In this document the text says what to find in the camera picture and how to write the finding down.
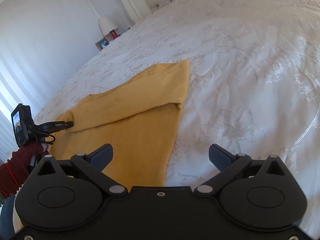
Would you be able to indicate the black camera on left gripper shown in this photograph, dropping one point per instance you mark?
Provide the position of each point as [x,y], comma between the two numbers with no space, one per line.
[23,125]

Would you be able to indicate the wooden picture frame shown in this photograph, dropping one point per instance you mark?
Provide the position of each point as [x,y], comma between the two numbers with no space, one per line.
[103,43]

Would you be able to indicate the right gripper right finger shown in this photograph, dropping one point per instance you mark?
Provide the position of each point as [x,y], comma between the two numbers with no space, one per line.
[227,163]

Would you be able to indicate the white floral bedspread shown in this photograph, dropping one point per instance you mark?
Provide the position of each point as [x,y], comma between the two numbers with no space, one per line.
[252,89]

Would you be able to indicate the red knitted sleeve forearm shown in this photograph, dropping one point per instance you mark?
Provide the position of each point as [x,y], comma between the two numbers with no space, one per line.
[15,171]

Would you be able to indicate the white bedside lamp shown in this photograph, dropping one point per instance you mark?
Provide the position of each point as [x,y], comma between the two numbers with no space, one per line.
[106,25]

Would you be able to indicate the yellow knitted sweater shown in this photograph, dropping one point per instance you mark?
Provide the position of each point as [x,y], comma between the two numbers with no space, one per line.
[139,119]

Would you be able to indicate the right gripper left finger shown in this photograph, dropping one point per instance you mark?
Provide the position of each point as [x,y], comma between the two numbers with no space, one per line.
[93,163]

